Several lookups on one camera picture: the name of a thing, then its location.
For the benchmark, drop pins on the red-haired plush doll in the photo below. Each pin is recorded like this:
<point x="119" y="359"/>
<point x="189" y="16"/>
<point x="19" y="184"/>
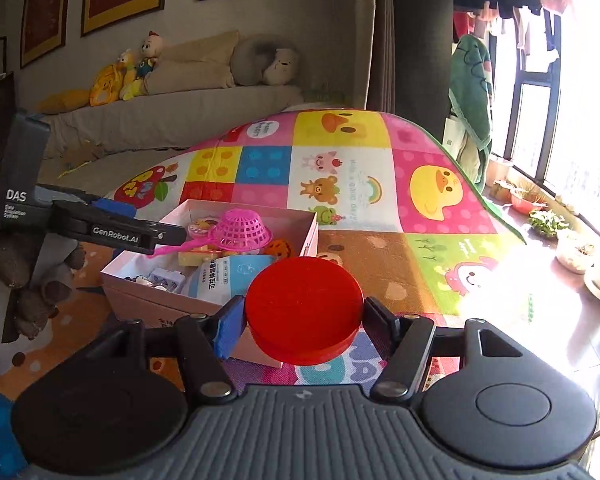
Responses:
<point x="149" y="57"/>

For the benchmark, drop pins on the pink cardboard box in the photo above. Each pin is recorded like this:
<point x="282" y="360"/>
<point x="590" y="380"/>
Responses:
<point x="145" y="302"/>

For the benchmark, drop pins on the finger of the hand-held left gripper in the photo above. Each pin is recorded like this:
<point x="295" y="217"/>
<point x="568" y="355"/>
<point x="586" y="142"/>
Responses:
<point x="115" y="206"/>
<point x="120" y="232"/>

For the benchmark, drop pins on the folded beige blanket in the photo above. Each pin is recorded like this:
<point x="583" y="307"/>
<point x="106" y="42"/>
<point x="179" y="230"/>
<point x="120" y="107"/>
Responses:
<point x="195" y="67"/>

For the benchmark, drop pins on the yellow orange cushion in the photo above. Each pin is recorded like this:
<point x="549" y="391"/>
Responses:
<point x="105" y="87"/>

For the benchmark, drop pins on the colourful printed play mat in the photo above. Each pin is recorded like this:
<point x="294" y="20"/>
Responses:
<point x="360" y="160"/>

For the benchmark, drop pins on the blue white cotton pad packet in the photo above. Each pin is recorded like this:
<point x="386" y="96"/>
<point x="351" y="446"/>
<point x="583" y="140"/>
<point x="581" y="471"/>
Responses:
<point x="230" y="276"/>

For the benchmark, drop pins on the green printed towel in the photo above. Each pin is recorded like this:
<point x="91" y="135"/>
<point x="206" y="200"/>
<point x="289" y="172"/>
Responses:
<point x="472" y="100"/>

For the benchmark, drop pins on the pink toy strainer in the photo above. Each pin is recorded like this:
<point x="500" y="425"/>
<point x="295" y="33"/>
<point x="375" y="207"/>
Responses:
<point x="240" y="232"/>

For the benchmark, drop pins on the grey neck pillow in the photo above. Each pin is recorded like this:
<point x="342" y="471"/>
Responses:
<point x="247" y="60"/>

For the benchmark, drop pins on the beige sofa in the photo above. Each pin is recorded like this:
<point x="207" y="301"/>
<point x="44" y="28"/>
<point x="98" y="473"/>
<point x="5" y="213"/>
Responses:
<point x="180" y="115"/>

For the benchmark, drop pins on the small doll figure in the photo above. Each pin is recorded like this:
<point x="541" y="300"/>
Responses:
<point x="137" y="280"/>

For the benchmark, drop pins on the red plant pot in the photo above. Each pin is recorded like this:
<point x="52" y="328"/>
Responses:
<point x="527" y="202"/>

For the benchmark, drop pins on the pink yellow cupcake toy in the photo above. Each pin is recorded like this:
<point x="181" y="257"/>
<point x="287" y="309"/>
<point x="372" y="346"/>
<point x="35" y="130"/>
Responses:
<point x="203" y="227"/>

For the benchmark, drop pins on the small green potted plant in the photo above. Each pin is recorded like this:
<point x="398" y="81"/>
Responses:
<point x="547" y="222"/>

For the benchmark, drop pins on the red round tin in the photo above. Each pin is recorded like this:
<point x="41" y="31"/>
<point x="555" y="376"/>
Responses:
<point x="305" y="305"/>

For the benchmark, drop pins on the small yellow plush toy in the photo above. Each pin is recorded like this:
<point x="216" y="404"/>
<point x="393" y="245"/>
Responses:
<point x="126" y="67"/>

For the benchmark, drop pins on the white bear plush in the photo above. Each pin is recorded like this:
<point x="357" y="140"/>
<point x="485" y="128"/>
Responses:
<point x="282" y="67"/>

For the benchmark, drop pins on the small white plant pot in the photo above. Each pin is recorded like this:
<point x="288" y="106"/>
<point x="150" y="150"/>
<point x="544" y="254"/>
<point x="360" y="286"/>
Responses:
<point x="575" y="255"/>

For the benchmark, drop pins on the grey curtain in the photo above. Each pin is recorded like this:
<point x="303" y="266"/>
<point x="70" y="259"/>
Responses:
<point x="415" y="45"/>

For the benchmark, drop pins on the yellow pillow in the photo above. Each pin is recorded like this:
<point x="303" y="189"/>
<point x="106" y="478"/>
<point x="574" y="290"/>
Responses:
<point x="62" y="102"/>

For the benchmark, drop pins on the orange round toy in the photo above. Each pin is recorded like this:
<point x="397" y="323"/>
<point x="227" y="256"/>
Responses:
<point x="278" y="249"/>

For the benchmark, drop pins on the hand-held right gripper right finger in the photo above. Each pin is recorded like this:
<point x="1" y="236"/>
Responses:
<point x="376" y="319"/>

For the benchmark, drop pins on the brown plant pot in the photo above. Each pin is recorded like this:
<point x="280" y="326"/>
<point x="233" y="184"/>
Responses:
<point x="500" y="172"/>

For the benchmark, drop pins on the person's left hand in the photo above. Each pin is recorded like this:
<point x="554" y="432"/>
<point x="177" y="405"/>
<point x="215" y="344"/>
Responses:
<point x="32" y="310"/>

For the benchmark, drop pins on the white paper bag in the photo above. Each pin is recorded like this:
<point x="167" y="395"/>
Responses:
<point x="454" y="137"/>

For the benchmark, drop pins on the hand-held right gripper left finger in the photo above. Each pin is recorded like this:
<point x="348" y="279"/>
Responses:
<point x="230" y="329"/>

